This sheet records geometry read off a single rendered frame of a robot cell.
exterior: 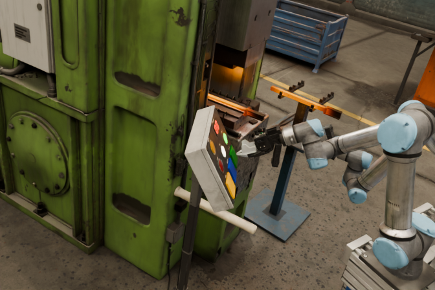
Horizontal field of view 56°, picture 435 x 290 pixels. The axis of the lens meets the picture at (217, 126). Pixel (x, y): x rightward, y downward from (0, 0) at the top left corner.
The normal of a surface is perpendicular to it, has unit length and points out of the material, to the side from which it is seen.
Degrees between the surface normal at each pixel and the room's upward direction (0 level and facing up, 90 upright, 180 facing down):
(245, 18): 90
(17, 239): 0
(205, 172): 90
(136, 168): 90
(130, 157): 90
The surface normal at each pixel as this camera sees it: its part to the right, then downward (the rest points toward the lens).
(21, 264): 0.14, -0.86
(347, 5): -0.65, 0.29
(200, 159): -0.09, 0.48
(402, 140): -0.79, 0.08
